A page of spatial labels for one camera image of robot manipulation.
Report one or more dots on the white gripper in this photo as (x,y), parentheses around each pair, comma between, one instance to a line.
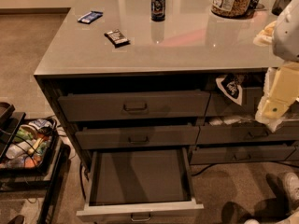
(287,34)

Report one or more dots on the grey drawer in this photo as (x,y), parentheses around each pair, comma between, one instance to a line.
(134,105)
(248,132)
(148,186)
(215,155)
(154,136)
(220,105)

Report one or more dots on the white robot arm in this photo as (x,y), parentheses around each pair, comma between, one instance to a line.
(286,34)

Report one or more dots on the clear plastic bag in drawer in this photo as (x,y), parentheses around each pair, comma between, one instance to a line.
(229,120)

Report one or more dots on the grey drawer cabinet island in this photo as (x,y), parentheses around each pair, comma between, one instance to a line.
(185,52)

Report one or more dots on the large clear nut jar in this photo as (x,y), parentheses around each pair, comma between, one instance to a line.
(230,8)

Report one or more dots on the blue soda can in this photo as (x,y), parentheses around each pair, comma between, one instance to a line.
(157,10)

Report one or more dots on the dark snack bar packet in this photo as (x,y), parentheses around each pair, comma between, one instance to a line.
(117,38)

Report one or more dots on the blue snack wrapper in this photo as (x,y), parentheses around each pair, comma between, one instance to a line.
(90,17)

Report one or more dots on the black tray of items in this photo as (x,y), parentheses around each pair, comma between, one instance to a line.
(27,145)

